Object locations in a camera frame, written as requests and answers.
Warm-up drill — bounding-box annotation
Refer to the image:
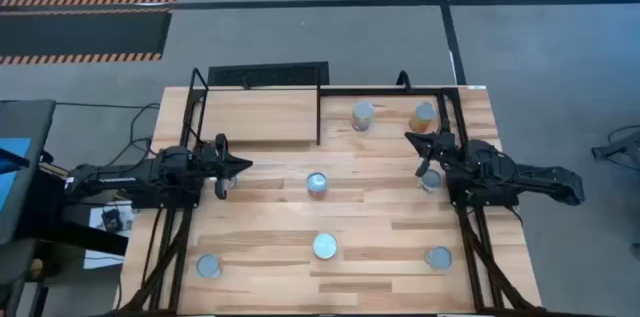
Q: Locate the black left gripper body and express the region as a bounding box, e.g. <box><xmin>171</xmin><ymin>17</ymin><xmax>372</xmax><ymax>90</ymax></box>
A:
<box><xmin>198</xmin><ymin>133</ymin><xmax>231</xmax><ymax>201</ymax></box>

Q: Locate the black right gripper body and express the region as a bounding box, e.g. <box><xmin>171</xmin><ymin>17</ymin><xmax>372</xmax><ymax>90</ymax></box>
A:
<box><xmin>416</xmin><ymin>128</ymin><xmax>459</xmax><ymax>178</ymax></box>

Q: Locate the orange label tin can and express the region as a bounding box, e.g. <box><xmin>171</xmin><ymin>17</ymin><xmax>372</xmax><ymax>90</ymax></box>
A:
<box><xmin>408</xmin><ymin>101</ymin><xmax>437</xmax><ymax>134</ymax></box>

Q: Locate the green yellow label can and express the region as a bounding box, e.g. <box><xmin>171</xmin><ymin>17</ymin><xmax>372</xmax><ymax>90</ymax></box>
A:
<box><xmin>419</xmin><ymin>168</ymin><xmax>444</xmax><ymax>194</ymax></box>

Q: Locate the multicoloured label tin can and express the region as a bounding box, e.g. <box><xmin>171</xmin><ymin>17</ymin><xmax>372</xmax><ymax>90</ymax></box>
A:
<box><xmin>350</xmin><ymin>100</ymin><xmax>376</xmax><ymax>133</ymax></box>

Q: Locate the blue red label can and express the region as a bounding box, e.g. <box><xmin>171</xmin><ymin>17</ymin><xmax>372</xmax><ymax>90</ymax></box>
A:
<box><xmin>305</xmin><ymin>171</ymin><xmax>330</xmax><ymax>202</ymax></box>

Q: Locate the grey lid tin can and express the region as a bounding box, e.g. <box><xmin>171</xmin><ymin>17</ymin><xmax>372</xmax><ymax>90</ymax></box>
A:
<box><xmin>425</xmin><ymin>245</ymin><xmax>454</xmax><ymax>272</ymax></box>
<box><xmin>195</xmin><ymin>253</ymin><xmax>223</xmax><ymax>280</ymax></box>

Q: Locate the orange can bright lid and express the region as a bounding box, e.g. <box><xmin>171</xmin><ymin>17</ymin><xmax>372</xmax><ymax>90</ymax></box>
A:
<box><xmin>312</xmin><ymin>232</ymin><xmax>339</xmax><ymax>261</ymax></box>

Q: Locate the shiny silver lid can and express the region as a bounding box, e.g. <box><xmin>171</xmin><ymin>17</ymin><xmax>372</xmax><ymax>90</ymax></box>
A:
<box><xmin>208</xmin><ymin>174</ymin><xmax>239</xmax><ymax>191</ymax></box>

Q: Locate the black keyboard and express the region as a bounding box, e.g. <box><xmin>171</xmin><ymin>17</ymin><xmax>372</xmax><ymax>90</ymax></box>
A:
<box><xmin>207</xmin><ymin>61</ymin><xmax>331</xmax><ymax>87</ymax></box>

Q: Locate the small black device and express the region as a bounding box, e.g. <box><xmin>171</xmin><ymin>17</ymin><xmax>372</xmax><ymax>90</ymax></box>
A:
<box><xmin>101</xmin><ymin>209</ymin><xmax>124</xmax><ymax>233</ymax></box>

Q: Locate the black floor tape strip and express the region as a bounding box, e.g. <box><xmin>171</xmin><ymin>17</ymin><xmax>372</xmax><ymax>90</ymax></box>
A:
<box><xmin>149</xmin><ymin>0</ymin><xmax>640</xmax><ymax>11</ymax></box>
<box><xmin>429</xmin><ymin>0</ymin><xmax>468</xmax><ymax>86</ymax></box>

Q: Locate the white paper box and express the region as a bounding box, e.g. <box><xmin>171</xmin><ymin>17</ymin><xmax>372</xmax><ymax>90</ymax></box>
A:
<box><xmin>82</xmin><ymin>204</ymin><xmax>136</xmax><ymax>271</ymax></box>

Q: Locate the black desk base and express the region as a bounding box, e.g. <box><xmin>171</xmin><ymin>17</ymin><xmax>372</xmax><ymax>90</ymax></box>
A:
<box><xmin>14</xmin><ymin>166</ymin><xmax>130</xmax><ymax>258</ymax></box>

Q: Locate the grey desk top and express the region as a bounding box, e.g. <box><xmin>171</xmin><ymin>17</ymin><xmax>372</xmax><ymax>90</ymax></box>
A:
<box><xmin>0</xmin><ymin>99</ymin><xmax>57</xmax><ymax>246</ymax></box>

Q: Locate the blue screen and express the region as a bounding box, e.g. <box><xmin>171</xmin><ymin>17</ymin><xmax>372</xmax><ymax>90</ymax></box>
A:
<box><xmin>0</xmin><ymin>137</ymin><xmax>33</xmax><ymax>213</ymax></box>

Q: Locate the wooden shelf with black frame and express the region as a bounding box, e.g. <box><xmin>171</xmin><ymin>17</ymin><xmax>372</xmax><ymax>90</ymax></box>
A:
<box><xmin>188</xmin><ymin>64</ymin><xmax>323</xmax><ymax>153</ymax></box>

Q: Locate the black aluminium rig frame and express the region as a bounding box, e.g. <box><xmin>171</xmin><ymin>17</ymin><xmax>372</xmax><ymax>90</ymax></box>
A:
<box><xmin>117</xmin><ymin>84</ymin><xmax>546</xmax><ymax>316</ymax></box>

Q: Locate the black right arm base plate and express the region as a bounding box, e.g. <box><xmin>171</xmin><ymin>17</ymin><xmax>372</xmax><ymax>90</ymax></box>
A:
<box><xmin>448</xmin><ymin>189</ymin><xmax>522</xmax><ymax>209</ymax></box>

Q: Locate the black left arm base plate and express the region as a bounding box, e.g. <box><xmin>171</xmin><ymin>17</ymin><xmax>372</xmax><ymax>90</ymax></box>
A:
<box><xmin>130</xmin><ymin>189</ymin><xmax>202</xmax><ymax>210</ymax></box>

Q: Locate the black cable loop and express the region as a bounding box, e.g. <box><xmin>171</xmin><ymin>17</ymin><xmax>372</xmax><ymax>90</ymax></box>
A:
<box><xmin>395</xmin><ymin>69</ymin><xmax>414</xmax><ymax>92</ymax></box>

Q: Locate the black floor cable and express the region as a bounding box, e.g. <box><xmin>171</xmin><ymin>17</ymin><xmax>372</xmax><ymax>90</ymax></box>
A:
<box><xmin>107</xmin><ymin>102</ymin><xmax>162</xmax><ymax>168</ymax></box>
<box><xmin>54</xmin><ymin>100</ymin><xmax>161</xmax><ymax>109</ymax></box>

